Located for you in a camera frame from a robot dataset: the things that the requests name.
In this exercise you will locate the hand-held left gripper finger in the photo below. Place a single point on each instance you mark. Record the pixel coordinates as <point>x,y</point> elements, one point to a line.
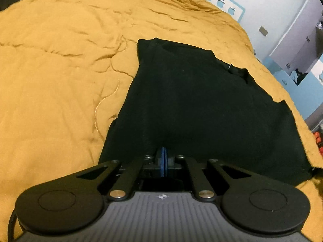
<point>165,162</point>
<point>159,162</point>

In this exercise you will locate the black long-sleeve sweater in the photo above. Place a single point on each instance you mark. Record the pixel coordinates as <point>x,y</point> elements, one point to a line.
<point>196,100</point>

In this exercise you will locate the mustard yellow quilt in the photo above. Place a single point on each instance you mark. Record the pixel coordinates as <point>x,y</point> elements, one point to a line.
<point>55,68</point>

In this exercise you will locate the orange plush toy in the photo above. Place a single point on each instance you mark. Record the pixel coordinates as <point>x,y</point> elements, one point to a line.
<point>318,141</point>

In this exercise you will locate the blue-trimmed headboard with apple decals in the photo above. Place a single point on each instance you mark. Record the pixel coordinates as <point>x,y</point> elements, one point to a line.
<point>222,1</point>

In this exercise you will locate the white and blue wardrobe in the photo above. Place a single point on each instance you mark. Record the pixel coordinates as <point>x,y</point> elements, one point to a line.
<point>295,37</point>

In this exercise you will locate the grey wall switch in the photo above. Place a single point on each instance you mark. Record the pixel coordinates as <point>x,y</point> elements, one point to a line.
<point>263,30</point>

